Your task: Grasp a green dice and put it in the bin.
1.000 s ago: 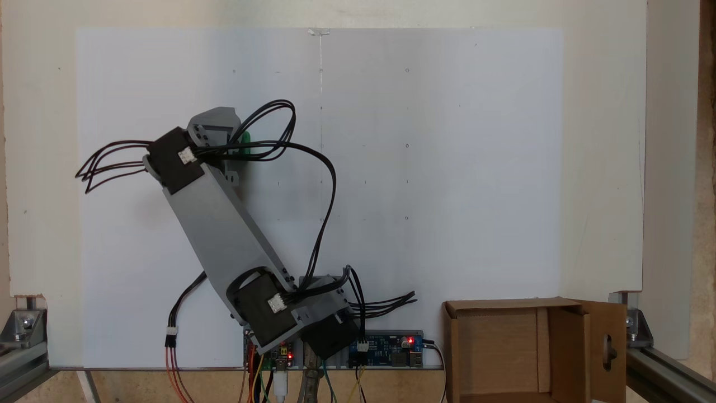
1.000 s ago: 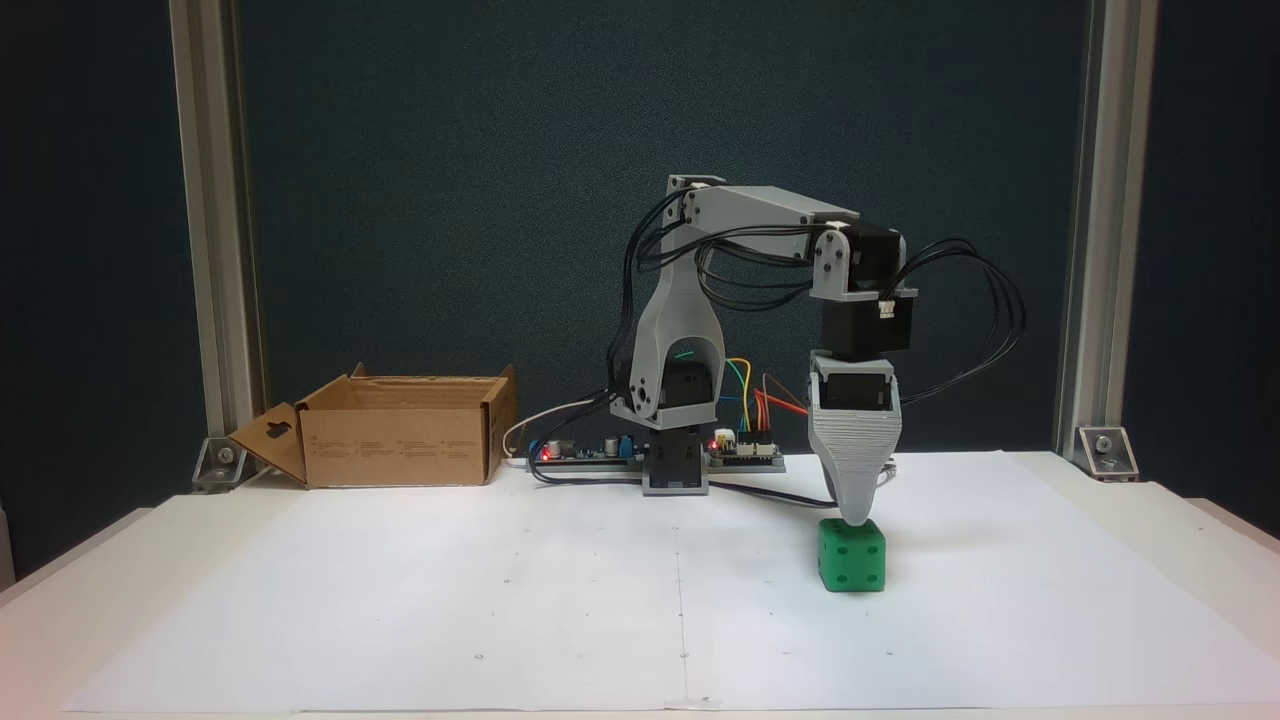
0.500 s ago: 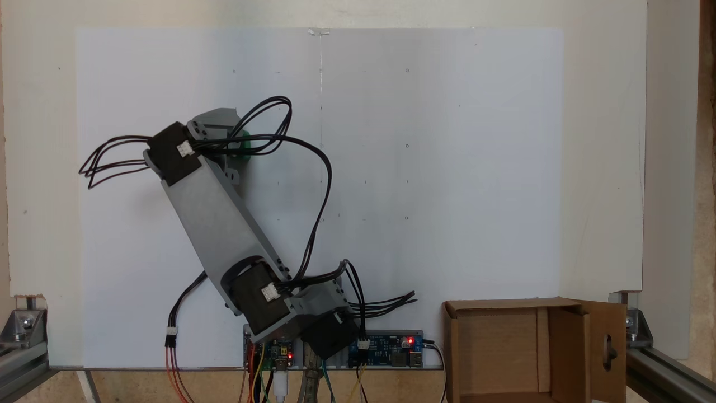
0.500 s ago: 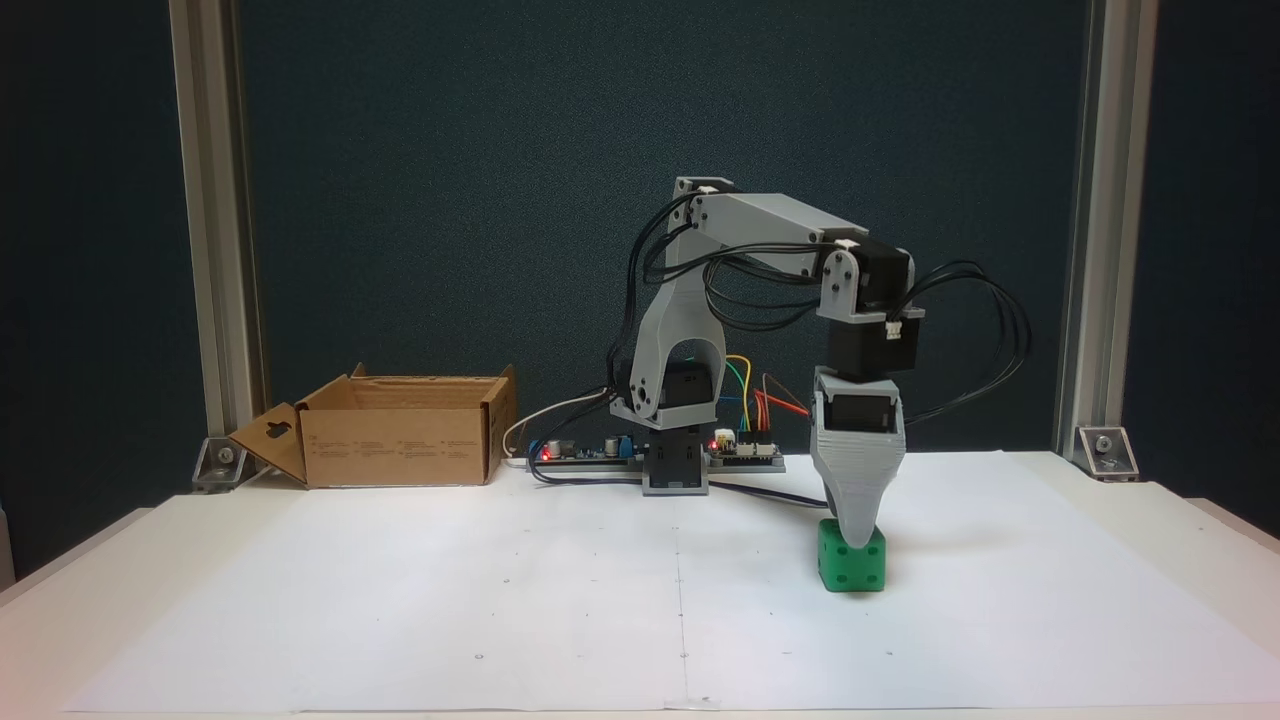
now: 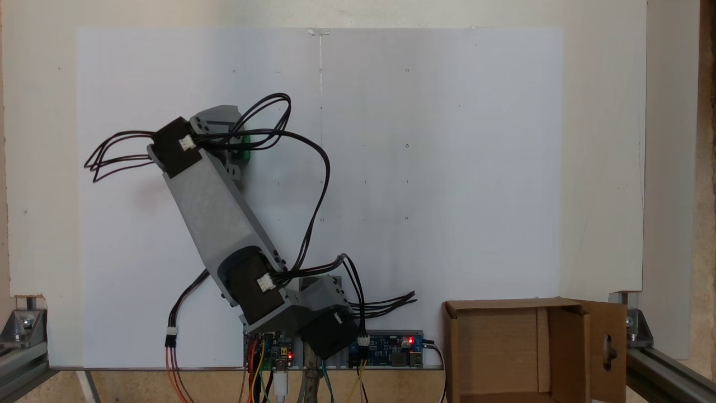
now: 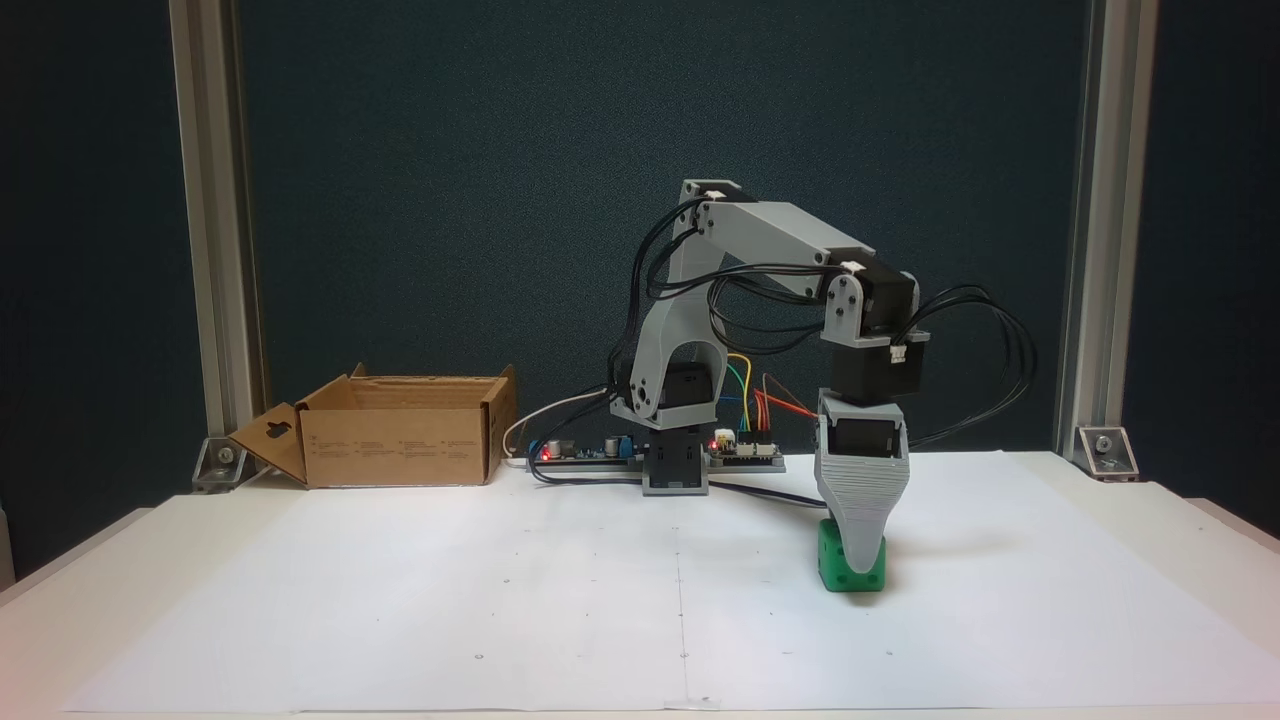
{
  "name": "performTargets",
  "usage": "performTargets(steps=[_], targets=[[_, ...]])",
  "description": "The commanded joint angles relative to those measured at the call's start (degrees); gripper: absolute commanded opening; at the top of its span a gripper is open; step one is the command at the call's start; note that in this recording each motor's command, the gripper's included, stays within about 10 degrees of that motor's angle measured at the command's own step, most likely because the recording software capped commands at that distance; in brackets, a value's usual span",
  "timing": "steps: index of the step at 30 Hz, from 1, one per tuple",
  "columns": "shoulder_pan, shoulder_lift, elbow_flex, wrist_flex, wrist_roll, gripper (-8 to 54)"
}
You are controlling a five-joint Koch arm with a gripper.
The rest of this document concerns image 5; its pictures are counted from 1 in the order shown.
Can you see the green dice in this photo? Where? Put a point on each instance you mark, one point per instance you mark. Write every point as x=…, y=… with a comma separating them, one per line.
x=247, y=151

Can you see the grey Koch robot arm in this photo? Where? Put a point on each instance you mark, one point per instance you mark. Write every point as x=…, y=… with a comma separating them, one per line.
x=212, y=212

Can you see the clear tape strip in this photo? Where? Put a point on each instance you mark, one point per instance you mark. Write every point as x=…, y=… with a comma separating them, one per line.
x=319, y=32

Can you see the white paper sheet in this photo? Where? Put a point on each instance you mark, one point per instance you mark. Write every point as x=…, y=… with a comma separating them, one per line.
x=123, y=268
x=475, y=168

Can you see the small controller circuit board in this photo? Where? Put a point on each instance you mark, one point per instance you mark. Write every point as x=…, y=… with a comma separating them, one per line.
x=279, y=350

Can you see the blue power circuit board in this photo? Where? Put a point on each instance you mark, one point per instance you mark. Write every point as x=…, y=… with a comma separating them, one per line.
x=391, y=352

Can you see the open cardboard box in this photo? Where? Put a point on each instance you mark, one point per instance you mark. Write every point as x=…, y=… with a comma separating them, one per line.
x=498, y=347

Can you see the metal corner bracket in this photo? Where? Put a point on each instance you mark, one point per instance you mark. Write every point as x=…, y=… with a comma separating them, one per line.
x=637, y=327
x=25, y=324

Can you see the aluminium frame post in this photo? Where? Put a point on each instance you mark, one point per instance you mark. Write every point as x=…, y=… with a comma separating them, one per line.
x=22, y=364
x=665, y=375

